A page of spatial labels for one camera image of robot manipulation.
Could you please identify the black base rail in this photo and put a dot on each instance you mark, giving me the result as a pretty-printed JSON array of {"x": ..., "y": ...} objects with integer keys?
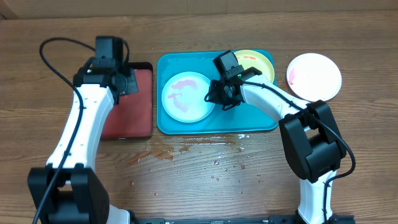
[{"x": 214, "y": 221}]

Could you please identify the light blue plate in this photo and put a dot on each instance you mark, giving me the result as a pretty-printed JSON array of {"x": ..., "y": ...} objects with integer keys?
[{"x": 183, "y": 97}]

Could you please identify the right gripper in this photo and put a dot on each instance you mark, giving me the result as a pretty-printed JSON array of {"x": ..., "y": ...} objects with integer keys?
[{"x": 219, "y": 99}]

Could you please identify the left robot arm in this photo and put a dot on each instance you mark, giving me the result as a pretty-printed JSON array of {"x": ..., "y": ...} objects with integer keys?
[{"x": 67, "y": 190}]

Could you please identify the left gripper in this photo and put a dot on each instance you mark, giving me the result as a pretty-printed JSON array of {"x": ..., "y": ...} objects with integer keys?
[{"x": 131, "y": 76}]

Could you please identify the teal plastic tray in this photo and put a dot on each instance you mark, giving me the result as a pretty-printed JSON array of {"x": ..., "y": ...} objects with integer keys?
[{"x": 242, "y": 118}]

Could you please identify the white plate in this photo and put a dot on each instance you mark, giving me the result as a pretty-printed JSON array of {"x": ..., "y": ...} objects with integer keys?
[{"x": 314, "y": 77}]

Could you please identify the yellow-green plate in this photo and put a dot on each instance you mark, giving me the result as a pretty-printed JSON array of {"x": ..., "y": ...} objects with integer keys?
[{"x": 252, "y": 58}]

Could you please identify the black tray with red water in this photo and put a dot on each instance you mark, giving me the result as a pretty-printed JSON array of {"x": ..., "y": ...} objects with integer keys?
[{"x": 132, "y": 117}]

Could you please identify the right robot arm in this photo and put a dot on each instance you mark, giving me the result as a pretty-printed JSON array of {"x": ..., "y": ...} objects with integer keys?
[{"x": 312, "y": 142}]

